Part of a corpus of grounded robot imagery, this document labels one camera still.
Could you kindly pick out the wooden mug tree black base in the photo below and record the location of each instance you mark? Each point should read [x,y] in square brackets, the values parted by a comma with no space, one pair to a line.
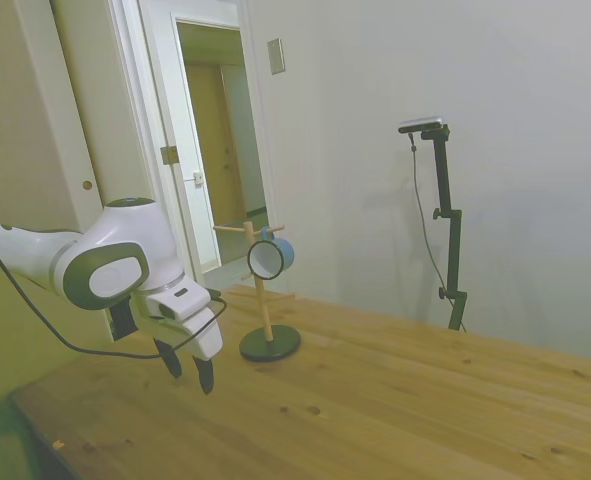
[266,320]

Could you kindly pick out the black camera stand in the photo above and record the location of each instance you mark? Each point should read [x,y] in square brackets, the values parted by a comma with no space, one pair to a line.
[455,250]

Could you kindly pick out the blue enamel mug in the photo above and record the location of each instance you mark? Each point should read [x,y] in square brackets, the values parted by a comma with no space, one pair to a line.
[282,252]

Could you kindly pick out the grey wall switch plate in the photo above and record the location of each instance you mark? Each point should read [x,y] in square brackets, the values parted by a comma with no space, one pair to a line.
[276,56]

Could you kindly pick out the beige closet door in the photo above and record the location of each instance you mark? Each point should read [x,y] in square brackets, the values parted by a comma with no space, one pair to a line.
[75,100]

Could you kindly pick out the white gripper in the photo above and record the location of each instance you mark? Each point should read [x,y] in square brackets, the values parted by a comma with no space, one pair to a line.
[195,312]

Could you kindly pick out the brown wooden hallway door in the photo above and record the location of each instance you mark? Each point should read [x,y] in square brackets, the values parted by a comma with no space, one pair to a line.
[210,150]

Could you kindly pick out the brass door hinge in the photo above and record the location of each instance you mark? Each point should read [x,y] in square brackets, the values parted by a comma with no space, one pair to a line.
[169,155]

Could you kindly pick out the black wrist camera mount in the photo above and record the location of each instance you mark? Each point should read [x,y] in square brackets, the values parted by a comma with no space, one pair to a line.
[121,320]

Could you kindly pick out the grey exterior camera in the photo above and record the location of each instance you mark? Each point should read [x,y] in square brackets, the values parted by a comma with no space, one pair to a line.
[422,123]

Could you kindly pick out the white door strike plate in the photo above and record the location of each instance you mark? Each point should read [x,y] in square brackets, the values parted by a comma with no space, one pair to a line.
[198,178]

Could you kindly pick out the white door frame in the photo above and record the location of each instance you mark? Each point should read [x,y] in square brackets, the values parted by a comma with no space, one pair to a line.
[150,100]

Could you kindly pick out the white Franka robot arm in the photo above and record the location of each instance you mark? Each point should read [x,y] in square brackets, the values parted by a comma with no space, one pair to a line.
[125,225]

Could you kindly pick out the round recessed door pull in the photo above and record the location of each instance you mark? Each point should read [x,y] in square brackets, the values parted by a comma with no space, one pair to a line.
[87,185]

